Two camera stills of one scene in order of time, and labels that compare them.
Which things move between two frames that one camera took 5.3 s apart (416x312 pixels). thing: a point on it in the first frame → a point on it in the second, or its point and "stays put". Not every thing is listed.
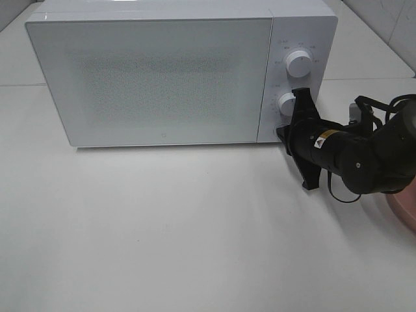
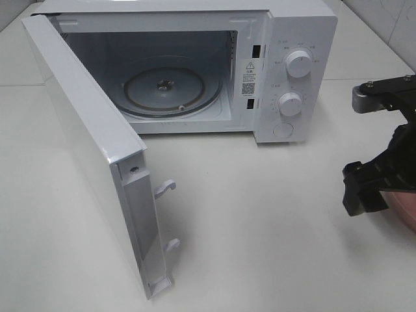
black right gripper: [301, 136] → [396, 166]
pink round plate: [403, 203] stays put
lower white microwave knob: [286, 104] stays put
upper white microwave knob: [298, 64] stays put
